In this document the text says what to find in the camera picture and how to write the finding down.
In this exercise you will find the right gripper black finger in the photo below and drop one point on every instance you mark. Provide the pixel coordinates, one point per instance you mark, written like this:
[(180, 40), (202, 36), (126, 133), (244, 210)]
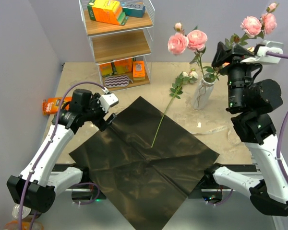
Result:
[(240, 51), (223, 55)]

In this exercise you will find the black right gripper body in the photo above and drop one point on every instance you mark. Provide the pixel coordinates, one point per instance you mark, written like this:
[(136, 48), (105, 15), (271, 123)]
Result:
[(238, 74)]

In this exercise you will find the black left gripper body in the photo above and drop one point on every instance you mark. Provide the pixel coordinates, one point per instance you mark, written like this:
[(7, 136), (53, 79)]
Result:
[(94, 112)]

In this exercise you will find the small pink rose stem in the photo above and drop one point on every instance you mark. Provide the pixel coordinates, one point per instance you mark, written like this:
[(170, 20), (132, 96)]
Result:
[(254, 27)]

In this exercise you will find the large pink rose stem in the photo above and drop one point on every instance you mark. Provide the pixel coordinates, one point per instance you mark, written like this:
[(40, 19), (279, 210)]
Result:
[(194, 41)]

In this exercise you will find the white rose stem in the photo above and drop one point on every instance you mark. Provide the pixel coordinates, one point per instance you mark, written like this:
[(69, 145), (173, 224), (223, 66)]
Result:
[(176, 90)]

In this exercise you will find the black wrapping paper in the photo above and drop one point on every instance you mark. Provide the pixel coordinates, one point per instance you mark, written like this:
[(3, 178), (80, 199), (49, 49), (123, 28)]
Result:
[(145, 164)]

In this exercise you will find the peach rose stem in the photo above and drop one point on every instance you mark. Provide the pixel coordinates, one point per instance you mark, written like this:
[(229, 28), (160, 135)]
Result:
[(251, 49)]

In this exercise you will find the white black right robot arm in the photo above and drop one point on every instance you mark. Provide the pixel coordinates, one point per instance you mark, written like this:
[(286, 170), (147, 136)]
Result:
[(250, 102)]

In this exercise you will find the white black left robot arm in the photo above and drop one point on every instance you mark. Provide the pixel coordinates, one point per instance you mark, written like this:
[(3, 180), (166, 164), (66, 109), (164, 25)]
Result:
[(35, 187)]

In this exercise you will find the orange razor package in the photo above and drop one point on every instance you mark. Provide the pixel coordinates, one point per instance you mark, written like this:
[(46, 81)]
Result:
[(51, 105)]

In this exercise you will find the orange sponge pack left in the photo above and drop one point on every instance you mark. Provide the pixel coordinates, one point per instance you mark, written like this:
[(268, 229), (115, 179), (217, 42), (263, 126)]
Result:
[(106, 69)]

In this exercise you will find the orange sponge pack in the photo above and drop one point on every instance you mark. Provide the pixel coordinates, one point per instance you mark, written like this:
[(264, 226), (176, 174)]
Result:
[(123, 66), (106, 69), (138, 70)]

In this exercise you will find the orange sponge pack middle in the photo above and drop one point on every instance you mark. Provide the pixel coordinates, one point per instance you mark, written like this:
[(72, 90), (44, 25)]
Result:
[(123, 66)]

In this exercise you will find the orange sponge pack right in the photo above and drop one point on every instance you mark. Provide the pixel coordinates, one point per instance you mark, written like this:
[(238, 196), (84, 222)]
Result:
[(138, 70)]

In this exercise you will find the orange sponge box top shelf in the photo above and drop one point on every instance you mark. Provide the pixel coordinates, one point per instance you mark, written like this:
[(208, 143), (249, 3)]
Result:
[(107, 11)]

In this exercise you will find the teal box top shelf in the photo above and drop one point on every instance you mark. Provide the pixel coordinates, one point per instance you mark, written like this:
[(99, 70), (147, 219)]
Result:
[(136, 10)]

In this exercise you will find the metal tin can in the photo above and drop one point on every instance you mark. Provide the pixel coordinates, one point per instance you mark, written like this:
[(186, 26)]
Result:
[(16, 211)]

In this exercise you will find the orange plastic container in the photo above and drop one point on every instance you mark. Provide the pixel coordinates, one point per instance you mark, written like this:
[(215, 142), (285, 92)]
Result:
[(13, 225)]

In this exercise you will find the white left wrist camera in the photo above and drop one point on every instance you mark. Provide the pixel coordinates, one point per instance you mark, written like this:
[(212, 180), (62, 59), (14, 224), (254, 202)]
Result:
[(108, 101)]

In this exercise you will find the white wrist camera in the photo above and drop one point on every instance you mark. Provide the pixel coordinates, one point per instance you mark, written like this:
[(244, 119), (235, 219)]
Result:
[(108, 101), (262, 57)]

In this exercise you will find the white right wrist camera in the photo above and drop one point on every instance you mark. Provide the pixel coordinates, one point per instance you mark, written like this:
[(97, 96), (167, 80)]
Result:
[(262, 57)]

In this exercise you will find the white wire wooden shelf rack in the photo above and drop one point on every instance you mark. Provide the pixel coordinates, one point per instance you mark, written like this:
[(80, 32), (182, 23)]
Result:
[(110, 43)]

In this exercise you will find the aluminium rail frame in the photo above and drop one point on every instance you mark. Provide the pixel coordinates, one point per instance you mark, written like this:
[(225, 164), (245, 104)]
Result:
[(147, 165)]

